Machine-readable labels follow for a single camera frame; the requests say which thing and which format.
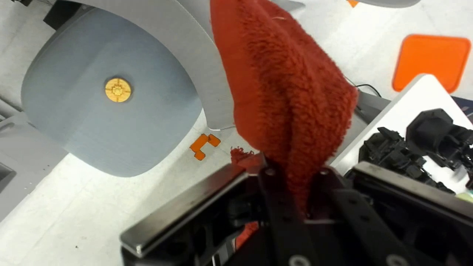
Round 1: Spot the gray office chair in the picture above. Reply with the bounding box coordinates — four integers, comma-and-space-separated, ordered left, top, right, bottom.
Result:
19, 0, 236, 178

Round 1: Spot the orange square floor mat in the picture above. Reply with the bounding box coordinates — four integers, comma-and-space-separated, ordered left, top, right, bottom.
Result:
390, 32, 473, 94

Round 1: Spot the orange floor tape mark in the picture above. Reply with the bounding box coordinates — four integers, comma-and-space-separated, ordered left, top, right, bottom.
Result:
189, 131, 223, 162

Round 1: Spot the gold round disc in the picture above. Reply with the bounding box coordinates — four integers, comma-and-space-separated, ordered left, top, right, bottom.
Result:
102, 75, 134, 104

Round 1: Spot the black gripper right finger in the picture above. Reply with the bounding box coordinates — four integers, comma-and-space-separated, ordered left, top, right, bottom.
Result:
315, 165, 426, 266

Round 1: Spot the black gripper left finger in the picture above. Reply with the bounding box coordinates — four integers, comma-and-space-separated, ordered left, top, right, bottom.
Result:
257, 163, 322, 266

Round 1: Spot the red terry towel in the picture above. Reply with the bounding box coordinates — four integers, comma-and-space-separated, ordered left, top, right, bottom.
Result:
210, 0, 359, 220

